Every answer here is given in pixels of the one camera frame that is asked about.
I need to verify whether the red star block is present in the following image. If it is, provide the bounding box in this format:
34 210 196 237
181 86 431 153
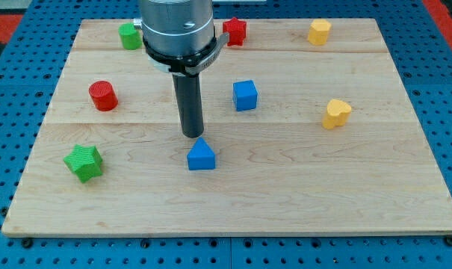
222 17 247 46

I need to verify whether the red cylinder block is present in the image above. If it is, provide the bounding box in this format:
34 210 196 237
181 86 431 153
88 81 118 111

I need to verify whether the yellow hexagon block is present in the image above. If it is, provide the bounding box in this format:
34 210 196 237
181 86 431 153
307 19 332 46

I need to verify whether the yellow heart block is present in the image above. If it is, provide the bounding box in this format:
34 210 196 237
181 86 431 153
322 99 352 129

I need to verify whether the green cylinder block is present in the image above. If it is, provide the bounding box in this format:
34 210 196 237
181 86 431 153
118 22 142 50

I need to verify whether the wooden board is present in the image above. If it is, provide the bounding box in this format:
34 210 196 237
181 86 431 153
1 19 452 238

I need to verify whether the blue triangle block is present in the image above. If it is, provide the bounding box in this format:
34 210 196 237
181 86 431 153
187 137 216 170

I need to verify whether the green star block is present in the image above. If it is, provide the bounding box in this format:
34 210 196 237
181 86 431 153
64 144 102 183

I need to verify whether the blue cube block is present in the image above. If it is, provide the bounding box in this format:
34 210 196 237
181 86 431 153
232 80 258 111

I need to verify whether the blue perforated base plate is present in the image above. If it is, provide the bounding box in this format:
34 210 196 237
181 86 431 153
0 0 452 268

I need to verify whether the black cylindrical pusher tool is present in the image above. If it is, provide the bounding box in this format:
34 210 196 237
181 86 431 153
173 75 204 138

